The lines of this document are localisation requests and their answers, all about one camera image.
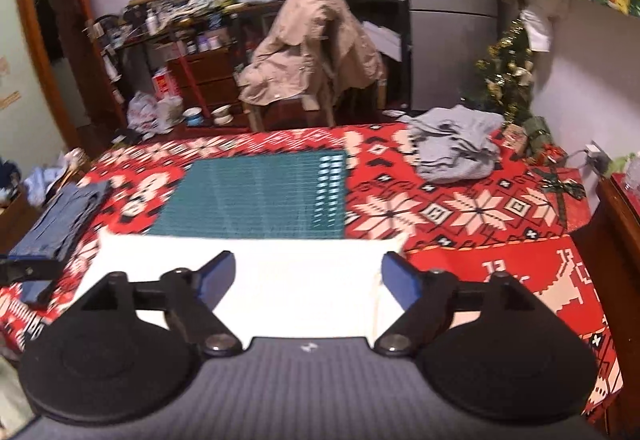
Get green cutting mat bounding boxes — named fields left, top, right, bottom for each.
left=146, top=147, right=352, bottom=242

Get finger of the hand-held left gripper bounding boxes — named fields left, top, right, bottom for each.
left=0, top=257, right=57, bottom=287

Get red patterned blanket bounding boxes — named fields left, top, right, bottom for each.
left=0, top=123, right=627, bottom=422

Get grey refrigerator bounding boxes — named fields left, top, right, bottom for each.
left=387, top=0, right=502, bottom=112

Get folded blue jeans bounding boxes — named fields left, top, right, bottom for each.
left=7, top=180, right=114, bottom=307

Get red and white box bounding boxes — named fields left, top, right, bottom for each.
left=151, top=69, right=179, bottom=102

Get crumpled grey garment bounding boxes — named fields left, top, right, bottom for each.
left=399, top=105, right=507, bottom=184

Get cream chair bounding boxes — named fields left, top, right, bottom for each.
left=244, top=83, right=352, bottom=132

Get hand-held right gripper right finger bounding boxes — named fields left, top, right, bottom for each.
left=374, top=250, right=544, bottom=358

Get patterned wrapped gift box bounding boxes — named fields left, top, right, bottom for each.
left=501, top=124, right=527, bottom=156

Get white sweater with maroon trim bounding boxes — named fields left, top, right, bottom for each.
left=75, top=225, right=408, bottom=344

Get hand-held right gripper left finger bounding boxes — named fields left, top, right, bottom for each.
left=75, top=250, right=244, bottom=357

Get white hanging bag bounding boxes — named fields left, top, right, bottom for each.
left=519, top=8, right=554, bottom=53

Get beige jacket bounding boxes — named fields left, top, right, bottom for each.
left=236, top=0, right=387, bottom=107

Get white power socket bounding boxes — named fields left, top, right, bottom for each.
left=581, top=141, right=609, bottom=172

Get green wrapped gift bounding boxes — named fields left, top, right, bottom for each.
left=521, top=115, right=552, bottom=157

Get small christmas tree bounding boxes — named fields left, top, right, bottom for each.
left=459, top=18, right=539, bottom=122

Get light blue cloth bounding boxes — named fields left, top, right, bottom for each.
left=22, top=161, right=67, bottom=207

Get white printed plastic bag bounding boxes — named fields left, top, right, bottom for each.
left=126, top=90, right=184, bottom=132

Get red handled broom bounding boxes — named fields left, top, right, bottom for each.
left=177, top=53, right=207, bottom=112

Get dark blue clothes pile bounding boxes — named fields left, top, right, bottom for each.
left=0, top=157, right=24, bottom=207

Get wooden drawer cabinet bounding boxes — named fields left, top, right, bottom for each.
left=165, top=45, right=252, bottom=127

